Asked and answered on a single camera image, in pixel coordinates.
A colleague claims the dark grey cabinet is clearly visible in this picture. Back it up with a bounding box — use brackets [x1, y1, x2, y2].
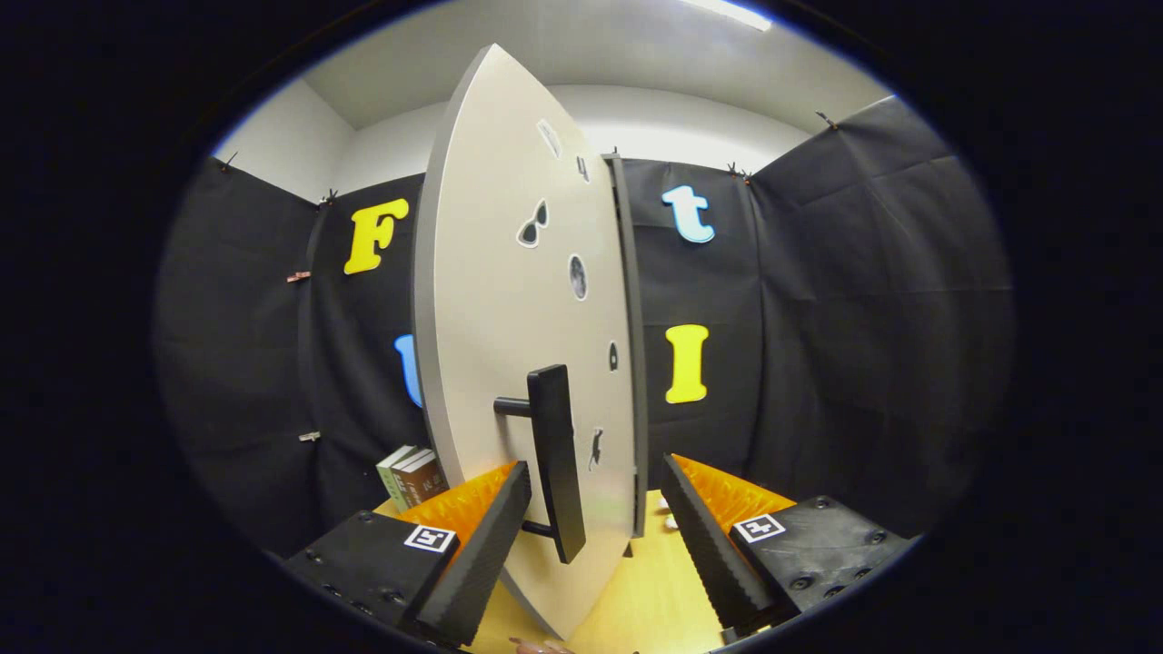
[601, 153, 651, 557]

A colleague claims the long ceiling light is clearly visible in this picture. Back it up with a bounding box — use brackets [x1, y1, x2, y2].
[681, 0, 773, 33]

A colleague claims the beige cabinet door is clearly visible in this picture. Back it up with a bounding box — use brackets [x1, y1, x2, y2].
[412, 43, 640, 641]

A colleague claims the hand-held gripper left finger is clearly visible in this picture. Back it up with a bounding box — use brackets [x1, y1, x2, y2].
[282, 461, 533, 648]

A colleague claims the brown book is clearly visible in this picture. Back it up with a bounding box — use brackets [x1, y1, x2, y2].
[393, 451, 448, 510]

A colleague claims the black backdrop cloth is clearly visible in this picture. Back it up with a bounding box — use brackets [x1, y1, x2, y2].
[154, 95, 1017, 564]

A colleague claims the black door handle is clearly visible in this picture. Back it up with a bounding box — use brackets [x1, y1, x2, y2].
[493, 364, 588, 565]

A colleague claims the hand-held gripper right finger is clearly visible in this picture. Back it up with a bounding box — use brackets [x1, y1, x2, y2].
[660, 452, 917, 641]

